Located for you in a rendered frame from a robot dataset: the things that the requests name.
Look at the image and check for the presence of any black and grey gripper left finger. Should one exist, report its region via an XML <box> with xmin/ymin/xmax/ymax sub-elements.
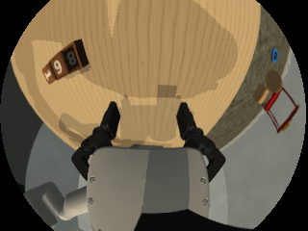
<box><xmin>71</xmin><ymin>101</ymin><xmax>120</xmax><ymax>181</ymax></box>

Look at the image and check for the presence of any brown wooden tray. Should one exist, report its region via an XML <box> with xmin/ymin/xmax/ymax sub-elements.
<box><xmin>49</xmin><ymin>39</ymin><xmax>89</xmax><ymax>81</ymax></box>

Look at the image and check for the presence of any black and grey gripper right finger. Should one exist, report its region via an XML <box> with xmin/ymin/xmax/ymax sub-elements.
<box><xmin>176</xmin><ymin>102</ymin><xmax>225</xmax><ymax>183</ymax></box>

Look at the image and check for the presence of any brown number cube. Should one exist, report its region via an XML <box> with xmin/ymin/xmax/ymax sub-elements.
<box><xmin>42</xmin><ymin>62</ymin><xmax>58</xmax><ymax>85</ymax></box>
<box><xmin>50</xmin><ymin>46</ymin><xmax>79</xmax><ymax>79</ymax></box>

